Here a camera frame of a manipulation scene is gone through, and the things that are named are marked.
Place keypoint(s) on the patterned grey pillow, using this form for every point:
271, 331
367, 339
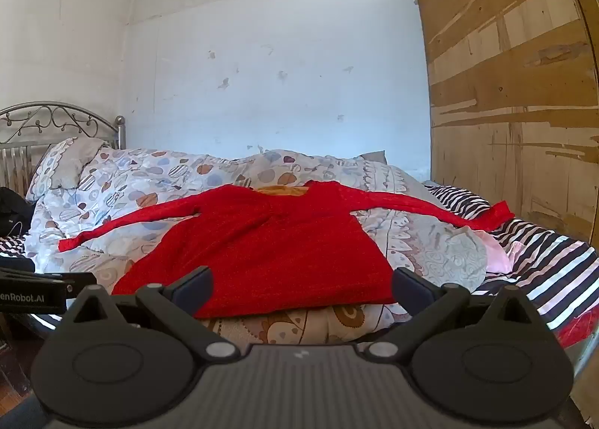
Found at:
65, 166

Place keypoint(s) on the red fabric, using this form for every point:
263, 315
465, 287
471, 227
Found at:
580, 330

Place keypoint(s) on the orange garment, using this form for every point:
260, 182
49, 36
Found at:
283, 191

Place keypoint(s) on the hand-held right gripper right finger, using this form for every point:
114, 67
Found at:
411, 287

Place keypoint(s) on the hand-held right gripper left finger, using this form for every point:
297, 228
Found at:
197, 287

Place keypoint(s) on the plain grey pillow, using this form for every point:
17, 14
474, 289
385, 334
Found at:
373, 157

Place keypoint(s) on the worn wooden board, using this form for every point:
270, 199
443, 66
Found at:
505, 82

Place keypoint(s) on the pink cloth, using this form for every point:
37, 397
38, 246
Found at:
496, 255

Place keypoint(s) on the red sweater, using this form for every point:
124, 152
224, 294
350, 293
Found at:
281, 246

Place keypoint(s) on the black white striped bed sheet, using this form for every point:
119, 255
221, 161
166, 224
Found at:
552, 265

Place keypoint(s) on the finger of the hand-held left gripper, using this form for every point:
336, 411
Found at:
75, 280

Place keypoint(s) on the black jacket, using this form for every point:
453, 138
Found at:
11, 211

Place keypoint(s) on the circle-patterned white quilt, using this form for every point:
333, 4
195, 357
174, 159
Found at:
140, 176

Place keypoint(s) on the metal bed headboard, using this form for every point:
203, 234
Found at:
120, 134

